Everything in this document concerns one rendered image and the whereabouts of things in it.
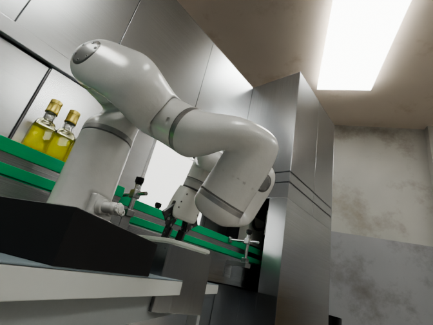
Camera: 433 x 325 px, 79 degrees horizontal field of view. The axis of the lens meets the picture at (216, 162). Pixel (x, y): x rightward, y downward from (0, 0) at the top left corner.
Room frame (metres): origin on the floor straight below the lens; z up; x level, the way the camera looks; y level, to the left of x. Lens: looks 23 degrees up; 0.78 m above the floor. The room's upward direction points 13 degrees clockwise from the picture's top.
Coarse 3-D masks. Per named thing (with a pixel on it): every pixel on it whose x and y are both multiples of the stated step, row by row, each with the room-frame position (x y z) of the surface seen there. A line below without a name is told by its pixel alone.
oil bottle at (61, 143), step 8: (64, 128) 0.75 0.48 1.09; (56, 136) 0.73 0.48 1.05; (64, 136) 0.74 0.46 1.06; (72, 136) 0.76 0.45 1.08; (56, 144) 0.73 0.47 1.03; (64, 144) 0.75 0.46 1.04; (72, 144) 0.76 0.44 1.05; (48, 152) 0.73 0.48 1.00; (56, 152) 0.74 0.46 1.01; (64, 152) 0.76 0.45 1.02; (64, 160) 0.76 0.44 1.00
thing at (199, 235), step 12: (144, 204) 0.97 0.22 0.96; (144, 216) 0.98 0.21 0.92; (156, 216) 1.01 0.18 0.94; (156, 228) 1.02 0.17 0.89; (180, 228) 1.11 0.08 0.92; (192, 228) 1.15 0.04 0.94; (204, 228) 1.21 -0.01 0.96; (192, 240) 1.16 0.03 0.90; (204, 240) 1.22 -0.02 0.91; (216, 240) 1.28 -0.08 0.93; (228, 252) 1.35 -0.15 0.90; (240, 252) 1.43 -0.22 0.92; (252, 252) 1.50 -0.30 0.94
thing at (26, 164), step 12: (0, 144) 0.57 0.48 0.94; (12, 144) 0.58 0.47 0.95; (0, 156) 0.58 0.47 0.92; (12, 156) 0.59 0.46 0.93; (24, 156) 0.60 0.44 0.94; (36, 156) 0.62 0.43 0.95; (48, 156) 0.64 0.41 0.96; (0, 168) 0.58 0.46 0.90; (12, 168) 0.60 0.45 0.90; (24, 168) 0.62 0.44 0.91; (36, 168) 0.63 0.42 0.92; (48, 168) 0.65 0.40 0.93; (60, 168) 0.66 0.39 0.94; (24, 180) 0.62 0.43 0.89; (36, 180) 0.64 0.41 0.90; (48, 180) 0.65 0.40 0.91; (120, 192) 0.79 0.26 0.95
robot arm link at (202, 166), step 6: (204, 156) 0.69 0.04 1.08; (210, 156) 0.69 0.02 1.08; (216, 156) 0.70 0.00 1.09; (198, 162) 0.71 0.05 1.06; (204, 162) 0.70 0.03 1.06; (210, 162) 0.70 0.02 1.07; (192, 168) 0.79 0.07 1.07; (198, 168) 0.77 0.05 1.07; (204, 168) 0.72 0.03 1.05; (210, 168) 0.72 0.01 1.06; (192, 174) 0.78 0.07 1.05; (198, 174) 0.78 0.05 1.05; (204, 174) 0.78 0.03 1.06; (198, 180) 0.78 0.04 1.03; (204, 180) 0.79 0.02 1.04
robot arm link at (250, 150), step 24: (192, 120) 0.36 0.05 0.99; (216, 120) 0.35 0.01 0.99; (240, 120) 0.34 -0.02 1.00; (192, 144) 0.37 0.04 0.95; (216, 144) 0.36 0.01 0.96; (240, 144) 0.36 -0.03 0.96; (264, 144) 0.36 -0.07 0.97; (216, 168) 0.40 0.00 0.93; (240, 168) 0.38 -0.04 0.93; (264, 168) 0.39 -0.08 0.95; (216, 192) 0.40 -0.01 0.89; (240, 192) 0.39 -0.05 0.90
